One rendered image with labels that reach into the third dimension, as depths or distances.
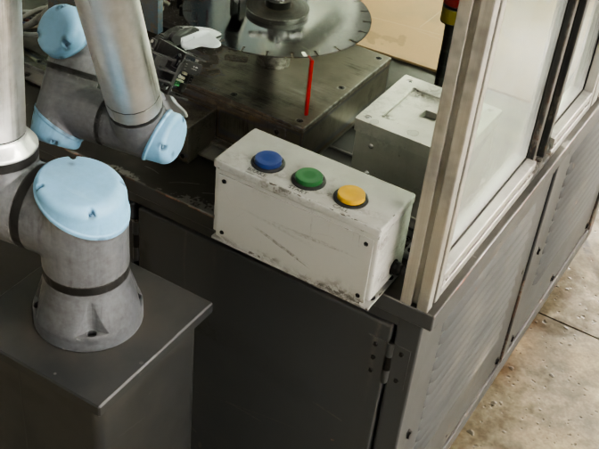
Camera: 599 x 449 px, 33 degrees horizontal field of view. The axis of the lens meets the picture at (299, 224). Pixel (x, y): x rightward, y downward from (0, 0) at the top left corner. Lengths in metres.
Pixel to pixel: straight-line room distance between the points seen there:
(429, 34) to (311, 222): 0.88
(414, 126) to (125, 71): 0.53
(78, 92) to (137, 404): 0.44
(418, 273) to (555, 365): 1.16
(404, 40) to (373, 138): 0.61
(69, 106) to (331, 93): 0.52
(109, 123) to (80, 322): 0.27
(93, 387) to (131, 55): 0.43
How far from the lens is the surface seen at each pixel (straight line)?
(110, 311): 1.37
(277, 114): 1.69
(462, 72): 1.29
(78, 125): 1.44
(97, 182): 1.31
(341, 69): 1.85
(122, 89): 1.31
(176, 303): 1.46
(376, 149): 1.62
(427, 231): 1.42
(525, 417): 2.44
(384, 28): 2.23
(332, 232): 1.43
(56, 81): 1.45
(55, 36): 1.44
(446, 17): 1.78
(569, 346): 2.65
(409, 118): 1.64
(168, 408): 1.54
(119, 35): 1.25
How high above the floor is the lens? 1.73
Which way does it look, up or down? 37 degrees down
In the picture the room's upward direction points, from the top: 6 degrees clockwise
